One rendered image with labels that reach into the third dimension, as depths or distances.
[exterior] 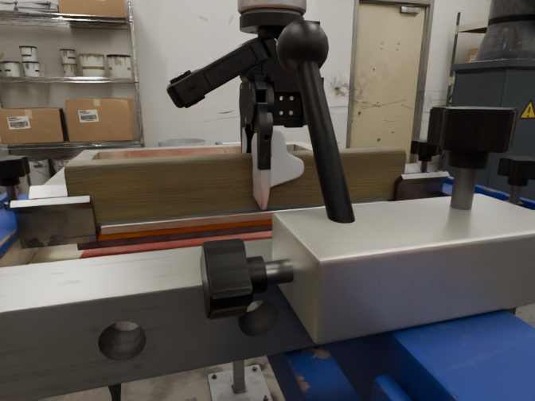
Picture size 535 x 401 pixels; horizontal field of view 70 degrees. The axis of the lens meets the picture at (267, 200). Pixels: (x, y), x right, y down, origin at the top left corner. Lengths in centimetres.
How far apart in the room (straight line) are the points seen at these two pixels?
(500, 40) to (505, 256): 94
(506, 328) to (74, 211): 38
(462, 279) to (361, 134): 468
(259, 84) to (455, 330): 31
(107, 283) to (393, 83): 488
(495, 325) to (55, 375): 20
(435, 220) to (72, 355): 18
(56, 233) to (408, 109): 489
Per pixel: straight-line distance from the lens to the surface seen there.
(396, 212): 19
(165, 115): 412
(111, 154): 102
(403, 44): 509
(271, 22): 43
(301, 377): 33
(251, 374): 172
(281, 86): 42
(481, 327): 18
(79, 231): 45
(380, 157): 51
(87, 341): 21
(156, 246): 47
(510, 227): 19
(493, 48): 110
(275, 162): 43
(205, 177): 44
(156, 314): 20
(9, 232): 44
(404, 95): 510
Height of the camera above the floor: 113
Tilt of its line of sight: 16 degrees down
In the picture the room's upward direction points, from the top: straight up
